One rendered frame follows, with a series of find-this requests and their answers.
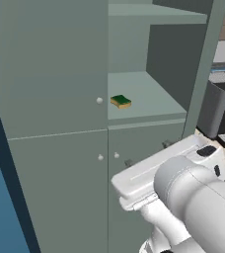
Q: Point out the large grey-green cabinet door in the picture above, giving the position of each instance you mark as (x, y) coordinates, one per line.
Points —
(48, 66)

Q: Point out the round white door knob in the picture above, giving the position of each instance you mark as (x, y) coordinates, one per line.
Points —
(99, 100)
(100, 157)
(116, 154)

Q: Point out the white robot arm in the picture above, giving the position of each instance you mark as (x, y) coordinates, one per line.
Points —
(200, 204)

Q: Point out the black and grey coffee machine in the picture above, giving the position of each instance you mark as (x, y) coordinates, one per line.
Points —
(214, 108)

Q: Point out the green and yellow sponge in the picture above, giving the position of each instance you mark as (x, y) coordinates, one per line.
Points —
(120, 100)

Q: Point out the tall grey-green cabinet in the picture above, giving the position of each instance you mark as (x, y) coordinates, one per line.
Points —
(134, 92)

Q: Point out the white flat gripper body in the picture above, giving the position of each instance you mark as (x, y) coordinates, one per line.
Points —
(140, 179)

